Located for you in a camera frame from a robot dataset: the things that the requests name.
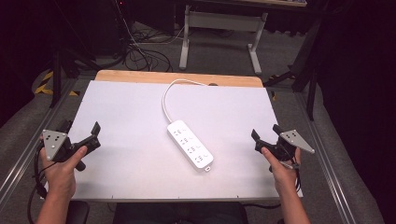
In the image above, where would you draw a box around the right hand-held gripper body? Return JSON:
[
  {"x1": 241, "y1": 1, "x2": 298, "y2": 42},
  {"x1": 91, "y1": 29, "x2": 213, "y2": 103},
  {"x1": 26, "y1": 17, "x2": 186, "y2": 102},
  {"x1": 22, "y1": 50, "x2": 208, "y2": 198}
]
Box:
[{"x1": 254, "y1": 129, "x2": 316, "y2": 173}]

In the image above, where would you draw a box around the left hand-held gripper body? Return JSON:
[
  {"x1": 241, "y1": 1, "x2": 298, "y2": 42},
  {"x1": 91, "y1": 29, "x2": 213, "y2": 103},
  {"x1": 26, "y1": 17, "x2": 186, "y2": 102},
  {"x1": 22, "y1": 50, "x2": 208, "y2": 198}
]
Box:
[{"x1": 41, "y1": 128, "x2": 102, "y2": 173}]

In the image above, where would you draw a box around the person's left hand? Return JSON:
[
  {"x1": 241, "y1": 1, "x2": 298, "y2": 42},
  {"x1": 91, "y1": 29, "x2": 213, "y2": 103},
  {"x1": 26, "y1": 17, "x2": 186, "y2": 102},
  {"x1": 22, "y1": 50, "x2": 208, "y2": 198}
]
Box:
[{"x1": 38, "y1": 145, "x2": 89, "y2": 201}]

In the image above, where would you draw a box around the person's right hand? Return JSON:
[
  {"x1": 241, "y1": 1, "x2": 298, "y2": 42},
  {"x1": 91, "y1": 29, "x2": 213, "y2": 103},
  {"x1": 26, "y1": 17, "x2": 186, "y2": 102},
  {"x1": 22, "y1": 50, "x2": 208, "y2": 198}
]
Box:
[{"x1": 261, "y1": 147, "x2": 303, "y2": 194}]

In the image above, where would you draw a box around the white table cover board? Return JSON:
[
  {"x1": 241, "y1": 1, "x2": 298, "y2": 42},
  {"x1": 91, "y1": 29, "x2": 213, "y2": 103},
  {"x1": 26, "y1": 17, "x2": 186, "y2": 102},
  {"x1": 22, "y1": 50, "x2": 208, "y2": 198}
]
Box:
[{"x1": 46, "y1": 79, "x2": 304, "y2": 203}]

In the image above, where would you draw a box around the yellow black floor tape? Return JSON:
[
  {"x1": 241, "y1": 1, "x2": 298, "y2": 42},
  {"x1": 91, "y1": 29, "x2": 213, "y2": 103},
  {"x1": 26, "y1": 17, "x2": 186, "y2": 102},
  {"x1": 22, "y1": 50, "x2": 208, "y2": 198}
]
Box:
[{"x1": 34, "y1": 71, "x2": 80, "y2": 97}]

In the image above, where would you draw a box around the black tripod stand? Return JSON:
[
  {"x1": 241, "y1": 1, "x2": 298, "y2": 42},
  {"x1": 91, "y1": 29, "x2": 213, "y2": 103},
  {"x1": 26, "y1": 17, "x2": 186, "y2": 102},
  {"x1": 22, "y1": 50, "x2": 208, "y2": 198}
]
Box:
[
  {"x1": 49, "y1": 46, "x2": 101, "y2": 109},
  {"x1": 262, "y1": 17, "x2": 322, "y2": 121}
]

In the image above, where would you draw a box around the white power strip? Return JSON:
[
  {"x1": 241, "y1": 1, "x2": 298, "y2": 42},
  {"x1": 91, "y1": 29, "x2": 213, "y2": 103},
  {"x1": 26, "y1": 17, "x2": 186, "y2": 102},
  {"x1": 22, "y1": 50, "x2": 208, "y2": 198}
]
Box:
[{"x1": 166, "y1": 119, "x2": 215, "y2": 173}]

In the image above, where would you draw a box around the black equipment cabinet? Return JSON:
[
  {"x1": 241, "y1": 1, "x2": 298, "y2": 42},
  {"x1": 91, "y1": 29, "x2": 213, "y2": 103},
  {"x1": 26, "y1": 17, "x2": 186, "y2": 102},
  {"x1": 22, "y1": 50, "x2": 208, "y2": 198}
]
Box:
[{"x1": 83, "y1": 0, "x2": 135, "y2": 58}]

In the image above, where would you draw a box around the person's lap in dark clothing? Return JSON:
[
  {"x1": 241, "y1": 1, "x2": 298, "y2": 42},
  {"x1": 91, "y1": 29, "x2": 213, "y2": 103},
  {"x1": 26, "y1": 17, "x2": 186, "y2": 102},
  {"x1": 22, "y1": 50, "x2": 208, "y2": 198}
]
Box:
[{"x1": 112, "y1": 202, "x2": 249, "y2": 224}]

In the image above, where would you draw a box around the wooden desk top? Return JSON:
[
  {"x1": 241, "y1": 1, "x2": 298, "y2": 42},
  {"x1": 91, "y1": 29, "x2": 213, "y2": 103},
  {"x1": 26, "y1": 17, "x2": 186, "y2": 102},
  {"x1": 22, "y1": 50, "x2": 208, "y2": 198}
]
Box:
[{"x1": 199, "y1": 0, "x2": 308, "y2": 8}]

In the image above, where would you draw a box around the aluminium rail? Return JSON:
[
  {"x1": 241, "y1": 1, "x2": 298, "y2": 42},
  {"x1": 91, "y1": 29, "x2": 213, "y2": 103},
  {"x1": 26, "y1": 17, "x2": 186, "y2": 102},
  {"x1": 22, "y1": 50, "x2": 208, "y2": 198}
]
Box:
[
  {"x1": 0, "y1": 77, "x2": 78, "y2": 203},
  {"x1": 294, "y1": 91, "x2": 357, "y2": 224}
]

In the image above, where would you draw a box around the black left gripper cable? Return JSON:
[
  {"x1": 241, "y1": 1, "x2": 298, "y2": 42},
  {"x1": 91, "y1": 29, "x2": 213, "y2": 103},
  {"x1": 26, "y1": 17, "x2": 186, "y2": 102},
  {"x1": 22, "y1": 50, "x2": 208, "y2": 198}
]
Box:
[{"x1": 26, "y1": 145, "x2": 51, "y2": 224}]

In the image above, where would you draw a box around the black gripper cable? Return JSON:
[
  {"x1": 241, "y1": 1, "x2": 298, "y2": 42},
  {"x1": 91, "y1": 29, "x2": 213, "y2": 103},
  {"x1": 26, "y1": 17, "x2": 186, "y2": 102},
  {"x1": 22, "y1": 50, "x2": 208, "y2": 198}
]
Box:
[
  {"x1": 26, "y1": 145, "x2": 51, "y2": 224},
  {"x1": 292, "y1": 161, "x2": 304, "y2": 194}
]

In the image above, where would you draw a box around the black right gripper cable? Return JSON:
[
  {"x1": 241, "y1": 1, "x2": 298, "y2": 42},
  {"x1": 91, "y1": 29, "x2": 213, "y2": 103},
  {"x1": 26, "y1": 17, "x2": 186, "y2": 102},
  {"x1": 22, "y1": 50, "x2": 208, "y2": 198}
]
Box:
[{"x1": 292, "y1": 161, "x2": 304, "y2": 194}]

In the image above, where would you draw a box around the white power strip cable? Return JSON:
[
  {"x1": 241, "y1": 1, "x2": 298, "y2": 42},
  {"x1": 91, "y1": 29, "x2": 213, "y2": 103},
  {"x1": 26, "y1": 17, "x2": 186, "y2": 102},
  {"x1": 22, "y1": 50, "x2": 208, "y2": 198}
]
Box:
[{"x1": 161, "y1": 77, "x2": 210, "y2": 124}]

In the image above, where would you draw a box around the tangle of black floor cables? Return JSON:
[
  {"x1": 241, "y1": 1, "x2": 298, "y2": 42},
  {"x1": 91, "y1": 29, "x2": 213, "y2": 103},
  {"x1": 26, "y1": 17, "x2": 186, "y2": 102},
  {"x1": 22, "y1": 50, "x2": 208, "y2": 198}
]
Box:
[{"x1": 122, "y1": 29, "x2": 174, "y2": 74}]

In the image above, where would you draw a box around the thin white floor cable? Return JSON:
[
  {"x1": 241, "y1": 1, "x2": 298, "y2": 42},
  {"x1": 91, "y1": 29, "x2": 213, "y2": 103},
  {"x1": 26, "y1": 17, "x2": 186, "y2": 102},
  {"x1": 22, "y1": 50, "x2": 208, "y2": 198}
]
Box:
[{"x1": 117, "y1": 0, "x2": 187, "y2": 72}]

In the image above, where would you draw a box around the white metal desk frame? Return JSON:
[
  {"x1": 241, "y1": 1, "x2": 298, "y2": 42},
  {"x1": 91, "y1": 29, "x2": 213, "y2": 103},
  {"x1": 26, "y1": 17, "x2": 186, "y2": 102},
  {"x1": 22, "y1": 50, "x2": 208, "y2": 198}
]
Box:
[{"x1": 178, "y1": 4, "x2": 270, "y2": 76}]

